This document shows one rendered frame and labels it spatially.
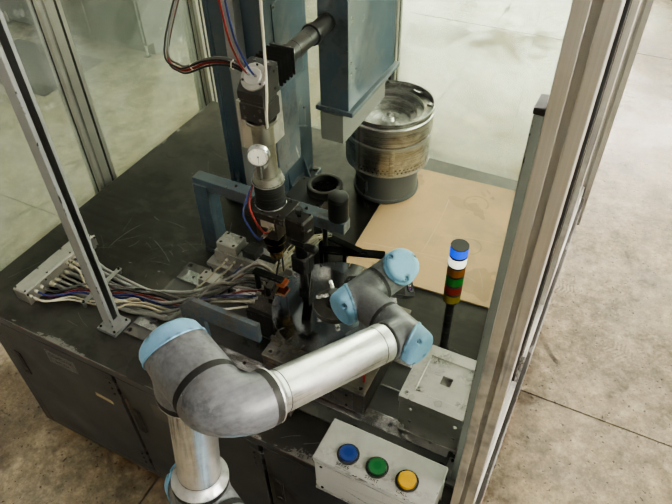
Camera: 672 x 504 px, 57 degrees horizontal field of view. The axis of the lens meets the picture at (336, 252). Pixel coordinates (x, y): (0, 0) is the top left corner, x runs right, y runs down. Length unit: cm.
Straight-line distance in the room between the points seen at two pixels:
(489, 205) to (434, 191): 21
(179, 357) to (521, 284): 53
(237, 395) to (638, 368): 221
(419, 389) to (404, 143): 86
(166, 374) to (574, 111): 70
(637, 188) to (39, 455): 325
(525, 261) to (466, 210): 140
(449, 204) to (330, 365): 131
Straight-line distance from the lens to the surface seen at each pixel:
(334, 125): 169
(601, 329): 303
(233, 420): 98
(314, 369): 105
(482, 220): 223
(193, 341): 104
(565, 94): 72
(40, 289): 215
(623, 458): 267
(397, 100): 226
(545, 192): 80
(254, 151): 135
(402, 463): 145
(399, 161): 210
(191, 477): 129
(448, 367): 160
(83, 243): 174
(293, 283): 170
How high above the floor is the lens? 217
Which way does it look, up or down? 43 degrees down
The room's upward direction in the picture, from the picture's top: 1 degrees counter-clockwise
